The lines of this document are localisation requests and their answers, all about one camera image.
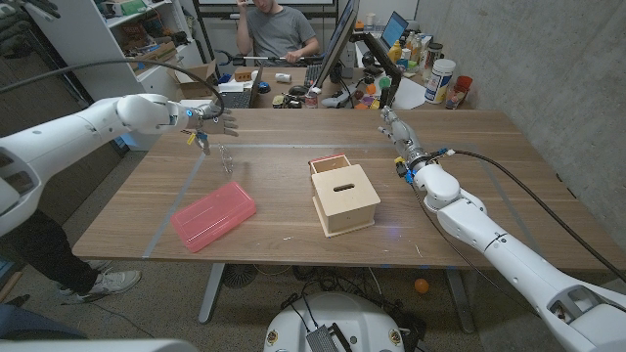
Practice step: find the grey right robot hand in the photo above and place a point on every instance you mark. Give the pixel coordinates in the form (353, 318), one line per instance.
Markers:
(403, 139)

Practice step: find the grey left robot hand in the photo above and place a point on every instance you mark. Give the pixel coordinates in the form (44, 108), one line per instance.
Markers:
(217, 122)

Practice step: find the wooden drawer box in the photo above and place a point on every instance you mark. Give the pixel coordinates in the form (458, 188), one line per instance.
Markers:
(344, 200)

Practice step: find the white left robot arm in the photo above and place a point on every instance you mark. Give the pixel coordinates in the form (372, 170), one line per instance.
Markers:
(73, 137)

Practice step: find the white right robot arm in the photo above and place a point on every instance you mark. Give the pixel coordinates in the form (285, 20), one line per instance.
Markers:
(469, 215)

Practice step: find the pink plastic tray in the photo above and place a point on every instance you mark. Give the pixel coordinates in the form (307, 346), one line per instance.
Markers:
(212, 215)

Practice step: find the black open laptop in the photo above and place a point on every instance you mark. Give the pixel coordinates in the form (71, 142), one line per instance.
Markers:
(237, 98)

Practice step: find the open cardboard box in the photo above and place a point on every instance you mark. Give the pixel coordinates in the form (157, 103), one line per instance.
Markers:
(195, 88)

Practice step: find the small blue round object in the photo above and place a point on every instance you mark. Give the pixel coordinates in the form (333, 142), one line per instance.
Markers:
(264, 87)

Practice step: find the white canister blue label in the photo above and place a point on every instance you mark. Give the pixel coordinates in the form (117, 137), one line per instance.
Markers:
(438, 80)

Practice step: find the red lidded jar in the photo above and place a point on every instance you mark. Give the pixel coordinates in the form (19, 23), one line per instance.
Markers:
(460, 90)

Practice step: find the black grabber stick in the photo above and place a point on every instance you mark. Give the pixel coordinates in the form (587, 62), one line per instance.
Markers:
(259, 57)

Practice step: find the yellow mustard bottle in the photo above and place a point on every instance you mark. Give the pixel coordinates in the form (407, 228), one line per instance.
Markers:
(395, 53)

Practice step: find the dark jar black lid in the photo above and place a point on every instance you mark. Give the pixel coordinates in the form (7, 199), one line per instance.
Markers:
(433, 54)

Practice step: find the black keyboard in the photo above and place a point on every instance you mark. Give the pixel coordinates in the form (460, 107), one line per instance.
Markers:
(312, 75)

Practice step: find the seated person grey shirt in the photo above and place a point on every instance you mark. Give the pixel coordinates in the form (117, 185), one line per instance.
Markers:
(281, 31)

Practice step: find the black computer monitor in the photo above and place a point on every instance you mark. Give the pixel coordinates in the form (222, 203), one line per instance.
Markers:
(337, 39)

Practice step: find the orange ball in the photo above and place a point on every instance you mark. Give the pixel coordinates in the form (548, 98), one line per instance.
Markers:
(421, 286)

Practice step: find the round black floor fan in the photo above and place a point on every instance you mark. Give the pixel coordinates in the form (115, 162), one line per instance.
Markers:
(238, 275)

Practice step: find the white shelf unit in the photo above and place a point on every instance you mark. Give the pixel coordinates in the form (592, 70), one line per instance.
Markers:
(83, 29)

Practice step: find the grey table leg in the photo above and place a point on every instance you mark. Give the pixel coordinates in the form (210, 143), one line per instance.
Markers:
(460, 298)
(210, 293)

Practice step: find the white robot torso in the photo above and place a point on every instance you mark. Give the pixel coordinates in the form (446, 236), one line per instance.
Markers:
(362, 322)

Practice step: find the standing person black trousers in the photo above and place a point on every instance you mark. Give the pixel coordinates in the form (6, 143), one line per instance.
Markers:
(49, 254)

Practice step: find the whiteboard with black frame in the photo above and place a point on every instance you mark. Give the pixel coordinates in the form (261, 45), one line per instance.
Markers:
(303, 1)

